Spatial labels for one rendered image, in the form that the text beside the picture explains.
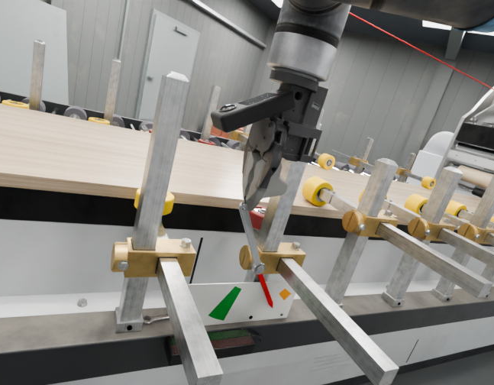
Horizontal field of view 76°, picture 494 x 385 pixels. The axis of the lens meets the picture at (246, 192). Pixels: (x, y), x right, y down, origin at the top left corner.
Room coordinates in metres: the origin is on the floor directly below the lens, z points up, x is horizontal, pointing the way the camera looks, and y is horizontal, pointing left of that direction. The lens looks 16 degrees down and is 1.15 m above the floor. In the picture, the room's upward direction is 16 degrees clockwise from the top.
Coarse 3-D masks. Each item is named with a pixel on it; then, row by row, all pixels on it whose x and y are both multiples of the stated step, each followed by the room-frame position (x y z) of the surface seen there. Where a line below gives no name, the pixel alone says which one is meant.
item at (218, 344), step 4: (248, 336) 0.54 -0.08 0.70; (220, 340) 0.50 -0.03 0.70; (224, 340) 0.51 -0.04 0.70; (228, 340) 0.51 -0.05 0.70; (232, 340) 0.51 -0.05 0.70; (236, 340) 0.52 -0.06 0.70; (240, 340) 0.52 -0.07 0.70; (244, 340) 0.52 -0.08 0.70; (248, 340) 0.53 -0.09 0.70; (212, 344) 0.49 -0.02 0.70; (216, 344) 0.49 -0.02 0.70; (220, 344) 0.49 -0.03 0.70; (224, 344) 0.50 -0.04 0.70; (228, 344) 0.50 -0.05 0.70; (232, 344) 0.50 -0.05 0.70; (236, 344) 0.51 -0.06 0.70; (240, 344) 0.51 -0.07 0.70; (244, 344) 0.51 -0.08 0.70; (248, 344) 0.52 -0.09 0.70; (176, 348) 0.46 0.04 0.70; (176, 352) 0.45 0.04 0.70
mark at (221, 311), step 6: (234, 288) 0.55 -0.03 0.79; (240, 288) 0.56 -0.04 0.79; (228, 294) 0.55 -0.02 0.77; (234, 294) 0.56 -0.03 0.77; (222, 300) 0.54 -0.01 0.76; (228, 300) 0.55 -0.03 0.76; (234, 300) 0.56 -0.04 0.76; (216, 306) 0.54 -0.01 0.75; (222, 306) 0.55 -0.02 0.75; (228, 306) 0.55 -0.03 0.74; (216, 312) 0.54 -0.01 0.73; (222, 312) 0.55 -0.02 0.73; (216, 318) 0.54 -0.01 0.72; (222, 318) 0.55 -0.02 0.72
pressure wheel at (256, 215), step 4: (256, 208) 0.73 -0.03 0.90; (260, 208) 0.74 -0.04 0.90; (264, 208) 0.75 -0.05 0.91; (252, 212) 0.69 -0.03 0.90; (256, 212) 0.69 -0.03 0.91; (260, 212) 0.71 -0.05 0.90; (264, 212) 0.71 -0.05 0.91; (252, 216) 0.69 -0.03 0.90; (256, 216) 0.68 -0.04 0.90; (260, 216) 0.68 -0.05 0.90; (252, 220) 0.69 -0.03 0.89; (256, 220) 0.68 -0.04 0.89; (260, 220) 0.68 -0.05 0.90; (252, 224) 0.69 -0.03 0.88; (256, 224) 0.68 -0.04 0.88; (260, 224) 0.68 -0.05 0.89; (256, 228) 0.71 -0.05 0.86
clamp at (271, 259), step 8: (248, 248) 0.58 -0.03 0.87; (280, 248) 0.62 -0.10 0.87; (288, 248) 0.63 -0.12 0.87; (240, 256) 0.60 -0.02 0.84; (248, 256) 0.57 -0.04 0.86; (264, 256) 0.58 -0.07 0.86; (272, 256) 0.58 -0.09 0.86; (280, 256) 0.59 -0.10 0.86; (288, 256) 0.60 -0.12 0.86; (296, 256) 0.62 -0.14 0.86; (304, 256) 0.63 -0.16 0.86; (248, 264) 0.56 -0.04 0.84; (272, 264) 0.59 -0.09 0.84; (264, 272) 0.58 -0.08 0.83; (272, 272) 0.59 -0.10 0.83
